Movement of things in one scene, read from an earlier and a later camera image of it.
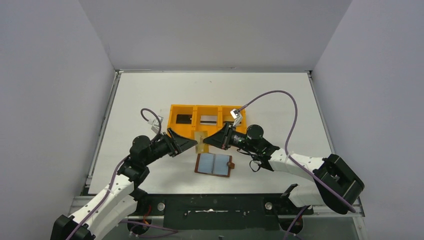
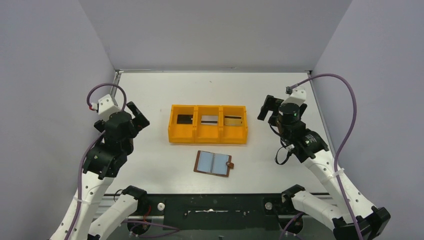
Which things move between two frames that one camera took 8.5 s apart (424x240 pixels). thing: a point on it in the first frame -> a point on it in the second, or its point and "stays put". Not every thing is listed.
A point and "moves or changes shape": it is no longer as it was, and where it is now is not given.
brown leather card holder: (214, 164) stays put
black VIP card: (184, 119) stays put
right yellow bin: (226, 116) stays put
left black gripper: (170, 143) -> (133, 120)
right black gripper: (226, 136) -> (273, 111)
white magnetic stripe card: (208, 120) stays put
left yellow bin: (185, 130) stays put
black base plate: (217, 211) stays put
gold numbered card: (201, 147) moves or changes shape
